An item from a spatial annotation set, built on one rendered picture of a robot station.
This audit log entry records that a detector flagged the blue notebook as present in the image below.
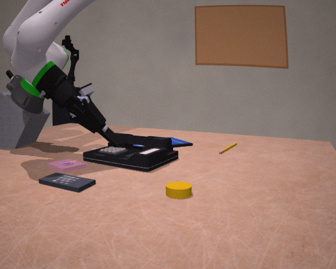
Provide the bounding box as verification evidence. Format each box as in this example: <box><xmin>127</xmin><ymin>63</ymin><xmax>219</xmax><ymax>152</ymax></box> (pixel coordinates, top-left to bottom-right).
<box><xmin>134</xmin><ymin>137</ymin><xmax>193</xmax><ymax>147</ymax></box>

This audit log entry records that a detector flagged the pink sticky note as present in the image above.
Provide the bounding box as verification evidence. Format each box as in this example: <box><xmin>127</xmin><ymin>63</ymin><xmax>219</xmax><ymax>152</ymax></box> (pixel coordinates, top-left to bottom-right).
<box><xmin>47</xmin><ymin>159</ymin><xmax>86</xmax><ymax>173</ymax></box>

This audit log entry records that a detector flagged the yellow short cylinder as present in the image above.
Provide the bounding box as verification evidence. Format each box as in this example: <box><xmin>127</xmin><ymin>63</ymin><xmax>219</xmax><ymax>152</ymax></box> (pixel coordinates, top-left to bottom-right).
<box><xmin>166</xmin><ymin>182</ymin><xmax>192</xmax><ymax>199</ymax></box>

